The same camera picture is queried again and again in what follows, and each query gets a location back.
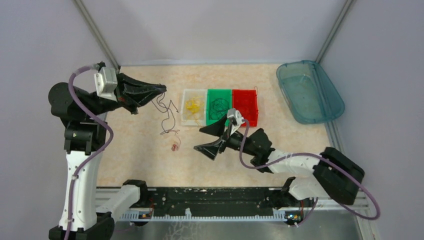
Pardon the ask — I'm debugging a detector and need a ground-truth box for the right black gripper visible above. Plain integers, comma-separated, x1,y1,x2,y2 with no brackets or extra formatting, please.
194,114,257,160

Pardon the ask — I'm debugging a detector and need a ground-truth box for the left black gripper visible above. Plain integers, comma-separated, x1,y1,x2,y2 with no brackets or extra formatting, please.
85,68,167,119

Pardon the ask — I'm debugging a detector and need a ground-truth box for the yellow cable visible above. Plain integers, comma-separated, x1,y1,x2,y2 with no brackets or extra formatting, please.
184,96,205,125

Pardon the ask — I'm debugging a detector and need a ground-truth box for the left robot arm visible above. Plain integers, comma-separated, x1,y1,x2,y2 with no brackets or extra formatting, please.
48,69,167,240

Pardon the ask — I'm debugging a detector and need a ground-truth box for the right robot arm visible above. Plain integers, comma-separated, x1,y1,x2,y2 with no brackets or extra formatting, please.
194,120,365,206

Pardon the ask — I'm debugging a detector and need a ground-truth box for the green plastic bin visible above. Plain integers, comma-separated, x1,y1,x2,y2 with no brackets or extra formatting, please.
205,88,233,126

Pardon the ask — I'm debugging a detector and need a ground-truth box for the white plastic bin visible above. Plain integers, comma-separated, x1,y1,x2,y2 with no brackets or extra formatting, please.
180,89,208,127

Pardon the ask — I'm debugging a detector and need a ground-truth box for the red plastic bin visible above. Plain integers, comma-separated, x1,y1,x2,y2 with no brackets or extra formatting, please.
232,89,259,127

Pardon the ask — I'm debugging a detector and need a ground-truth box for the teal transparent tub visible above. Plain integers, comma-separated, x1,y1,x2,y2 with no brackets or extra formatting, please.
276,60,345,125

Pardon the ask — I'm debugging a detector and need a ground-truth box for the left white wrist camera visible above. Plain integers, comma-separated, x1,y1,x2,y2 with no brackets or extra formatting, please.
94,67,118,102

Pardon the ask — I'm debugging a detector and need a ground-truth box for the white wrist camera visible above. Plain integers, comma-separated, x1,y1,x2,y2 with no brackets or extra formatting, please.
94,67,118,102
226,108,244,128

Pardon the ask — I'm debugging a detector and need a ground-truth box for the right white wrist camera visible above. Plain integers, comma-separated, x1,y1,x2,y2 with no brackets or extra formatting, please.
226,108,244,128

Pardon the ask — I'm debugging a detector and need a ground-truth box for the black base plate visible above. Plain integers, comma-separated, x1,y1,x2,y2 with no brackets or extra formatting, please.
120,186,316,220

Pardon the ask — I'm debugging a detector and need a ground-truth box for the white toothed cable duct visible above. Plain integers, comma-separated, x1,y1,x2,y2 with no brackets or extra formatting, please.
118,208,288,222

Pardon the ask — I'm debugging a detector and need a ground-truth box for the aluminium frame rail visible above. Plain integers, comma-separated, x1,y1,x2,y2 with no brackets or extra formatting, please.
94,186,369,213

